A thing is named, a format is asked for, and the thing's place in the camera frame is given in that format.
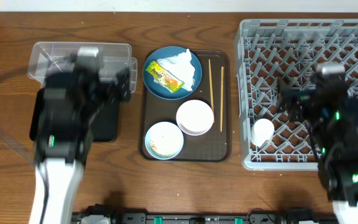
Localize blue plate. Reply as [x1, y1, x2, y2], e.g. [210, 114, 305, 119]
[142, 46, 203, 100]

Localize left wooden chopstick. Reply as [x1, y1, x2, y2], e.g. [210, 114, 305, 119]
[208, 58, 214, 123]

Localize white napkin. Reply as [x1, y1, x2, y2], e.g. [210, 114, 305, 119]
[157, 49, 195, 91]

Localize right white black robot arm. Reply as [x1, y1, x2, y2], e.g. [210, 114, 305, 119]
[276, 72, 358, 223]

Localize yellow green snack wrapper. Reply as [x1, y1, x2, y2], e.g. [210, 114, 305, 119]
[146, 60, 184, 93]

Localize clear plastic bin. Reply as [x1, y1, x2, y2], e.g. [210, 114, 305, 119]
[27, 42, 137, 93]

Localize white bowl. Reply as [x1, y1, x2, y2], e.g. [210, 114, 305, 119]
[176, 100, 214, 136]

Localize white cup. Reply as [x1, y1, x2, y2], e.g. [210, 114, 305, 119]
[250, 118, 275, 147]

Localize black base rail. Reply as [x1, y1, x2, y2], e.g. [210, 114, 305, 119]
[70, 204, 339, 224]

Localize light blue bowl with food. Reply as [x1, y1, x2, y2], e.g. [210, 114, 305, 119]
[144, 121, 184, 160]

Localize black plastic tray bin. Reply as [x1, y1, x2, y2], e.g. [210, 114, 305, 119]
[29, 88, 120, 142]

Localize wooden chopstick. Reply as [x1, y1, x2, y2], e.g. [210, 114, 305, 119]
[208, 58, 214, 123]
[220, 66, 224, 132]

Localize right wooden chopstick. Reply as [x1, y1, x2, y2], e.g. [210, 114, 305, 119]
[220, 66, 224, 132]

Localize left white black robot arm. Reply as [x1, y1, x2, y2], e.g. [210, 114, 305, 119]
[29, 55, 131, 223]

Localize grey dishwasher rack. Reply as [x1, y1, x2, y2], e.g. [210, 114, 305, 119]
[234, 19, 358, 171]

